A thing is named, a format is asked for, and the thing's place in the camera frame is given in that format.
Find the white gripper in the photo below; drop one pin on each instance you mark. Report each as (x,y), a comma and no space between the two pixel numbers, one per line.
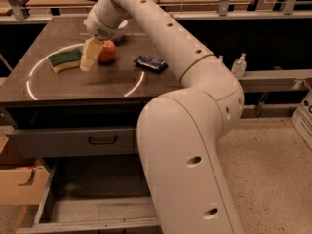
(103,30)

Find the green and yellow sponge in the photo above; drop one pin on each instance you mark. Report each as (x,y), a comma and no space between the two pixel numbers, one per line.
(65,60)

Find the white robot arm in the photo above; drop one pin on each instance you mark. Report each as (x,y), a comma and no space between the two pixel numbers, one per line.
(177,132)

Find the grey drawer cabinet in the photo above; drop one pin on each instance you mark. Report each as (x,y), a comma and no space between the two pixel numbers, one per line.
(33,81)

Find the grey upper drawer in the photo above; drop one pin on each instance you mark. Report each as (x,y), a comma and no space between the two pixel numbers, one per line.
(44,131)

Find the grey open middle drawer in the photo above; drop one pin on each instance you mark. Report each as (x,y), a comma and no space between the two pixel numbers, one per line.
(95,195)

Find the red apple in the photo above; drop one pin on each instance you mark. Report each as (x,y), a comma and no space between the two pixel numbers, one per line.
(108,52)

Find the white bowl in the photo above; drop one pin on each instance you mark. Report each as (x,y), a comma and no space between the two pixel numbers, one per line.
(120,32)

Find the clear sanitizer bottle right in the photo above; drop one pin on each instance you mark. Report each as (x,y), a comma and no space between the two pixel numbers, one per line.
(239,66)

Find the cardboard box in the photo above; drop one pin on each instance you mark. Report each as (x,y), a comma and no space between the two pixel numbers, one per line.
(22,181)

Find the white printed sign box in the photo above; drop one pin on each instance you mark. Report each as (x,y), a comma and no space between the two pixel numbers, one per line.
(302,119)

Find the grey metal rail shelf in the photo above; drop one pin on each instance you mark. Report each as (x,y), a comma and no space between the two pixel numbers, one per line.
(276,80)

